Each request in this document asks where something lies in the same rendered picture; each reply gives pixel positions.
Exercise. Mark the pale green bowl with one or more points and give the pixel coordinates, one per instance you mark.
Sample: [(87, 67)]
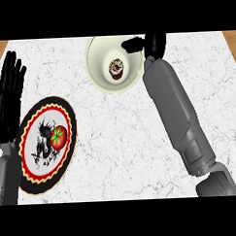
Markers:
[(101, 64)]

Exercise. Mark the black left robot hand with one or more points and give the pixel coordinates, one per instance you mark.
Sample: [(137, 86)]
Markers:
[(7, 95)]

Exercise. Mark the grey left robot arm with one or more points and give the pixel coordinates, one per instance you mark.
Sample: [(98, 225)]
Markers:
[(5, 175)]

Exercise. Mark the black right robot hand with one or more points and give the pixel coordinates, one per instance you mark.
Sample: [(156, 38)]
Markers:
[(154, 43)]

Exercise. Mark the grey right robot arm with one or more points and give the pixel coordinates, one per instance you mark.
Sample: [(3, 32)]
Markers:
[(181, 120)]

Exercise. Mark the red tomato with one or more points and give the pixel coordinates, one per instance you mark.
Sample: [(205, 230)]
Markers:
[(58, 137)]

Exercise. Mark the oval black red placemat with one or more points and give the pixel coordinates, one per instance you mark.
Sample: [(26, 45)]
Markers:
[(48, 144)]

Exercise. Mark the chocolate cupcake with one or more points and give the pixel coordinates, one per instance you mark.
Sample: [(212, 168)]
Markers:
[(116, 69)]

